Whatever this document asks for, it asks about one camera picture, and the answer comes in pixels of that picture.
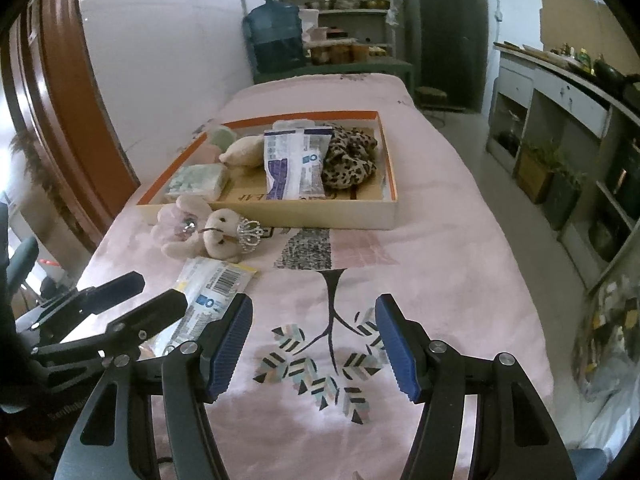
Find leopard print scrunchie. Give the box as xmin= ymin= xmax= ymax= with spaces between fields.
xmin=320 ymin=125 xmax=379 ymax=192

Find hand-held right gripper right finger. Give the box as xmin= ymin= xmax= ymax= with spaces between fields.
xmin=375 ymin=294 xmax=578 ymax=480

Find row of jars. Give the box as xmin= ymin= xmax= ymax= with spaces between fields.
xmin=307 ymin=42 xmax=383 ymax=65

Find white plush bear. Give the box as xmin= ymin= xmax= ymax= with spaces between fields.
xmin=220 ymin=136 xmax=266 ymax=168

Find pink plush keychain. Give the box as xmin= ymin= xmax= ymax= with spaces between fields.
xmin=152 ymin=195 xmax=211 ymax=256

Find beige bear keychain with crown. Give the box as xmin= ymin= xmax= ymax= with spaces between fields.
xmin=200 ymin=207 xmax=263 ymax=263

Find printed fabric bag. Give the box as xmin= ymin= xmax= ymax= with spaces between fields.
xmin=570 ymin=270 xmax=640 ymax=406

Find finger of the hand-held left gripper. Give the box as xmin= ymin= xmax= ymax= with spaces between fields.
xmin=15 ymin=271 xmax=146 ymax=341
xmin=35 ymin=290 xmax=188 ymax=362

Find blue water jug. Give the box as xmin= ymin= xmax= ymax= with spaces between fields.
xmin=242 ymin=0 xmax=307 ymax=73

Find black wok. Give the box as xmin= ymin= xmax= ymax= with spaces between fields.
xmin=592 ymin=60 xmax=628 ymax=91

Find black cooker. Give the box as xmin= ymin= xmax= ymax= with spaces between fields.
xmin=602 ymin=137 xmax=640 ymax=208

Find green tissue pack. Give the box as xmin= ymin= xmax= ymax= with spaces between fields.
xmin=165 ymin=164 xmax=232 ymax=200

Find white and blue tissue packet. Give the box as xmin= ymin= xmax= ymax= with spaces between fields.
xmin=300 ymin=127 xmax=333 ymax=196

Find tissue packet with purple print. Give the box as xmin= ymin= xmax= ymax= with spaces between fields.
xmin=263 ymin=130 xmax=306 ymax=198

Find brown wooden door frame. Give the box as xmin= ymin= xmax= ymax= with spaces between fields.
xmin=0 ymin=0 xmax=141 ymax=261

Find dark grey refrigerator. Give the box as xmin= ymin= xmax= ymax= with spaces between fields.
xmin=400 ymin=0 xmax=488 ymax=111

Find green table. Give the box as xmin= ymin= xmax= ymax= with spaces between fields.
xmin=252 ymin=57 xmax=416 ymax=91

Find grey kitchen counter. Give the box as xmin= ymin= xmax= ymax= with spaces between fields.
xmin=485 ymin=42 xmax=640 ymax=291

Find green potted plants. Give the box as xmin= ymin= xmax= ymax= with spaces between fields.
xmin=517 ymin=140 xmax=586 ymax=231

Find green soft sponge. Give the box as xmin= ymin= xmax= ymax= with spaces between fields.
xmin=207 ymin=125 xmax=241 ymax=148

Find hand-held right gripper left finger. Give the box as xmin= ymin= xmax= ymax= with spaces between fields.
xmin=52 ymin=292 xmax=254 ymax=480

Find round stool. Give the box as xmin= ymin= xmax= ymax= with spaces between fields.
xmin=415 ymin=86 xmax=448 ymax=121

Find orange-rimmed cardboard box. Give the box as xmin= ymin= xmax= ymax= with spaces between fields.
xmin=136 ymin=110 xmax=399 ymax=231

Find cardboard wall panels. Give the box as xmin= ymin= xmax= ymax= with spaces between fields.
xmin=540 ymin=0 xmax=633 ymax=71

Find group of condiment bottles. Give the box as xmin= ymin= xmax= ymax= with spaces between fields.
xmin=550 ymin=42 xmax=593 ymax=68

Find pink printed bedsheet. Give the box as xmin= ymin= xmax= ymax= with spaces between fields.
xmin=80 ymin=72 xmax=556 ymax=480

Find tissue packet with yellow edge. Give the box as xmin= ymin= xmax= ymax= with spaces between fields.
xmin=152 ymin=256 xmax=259 ymax=356

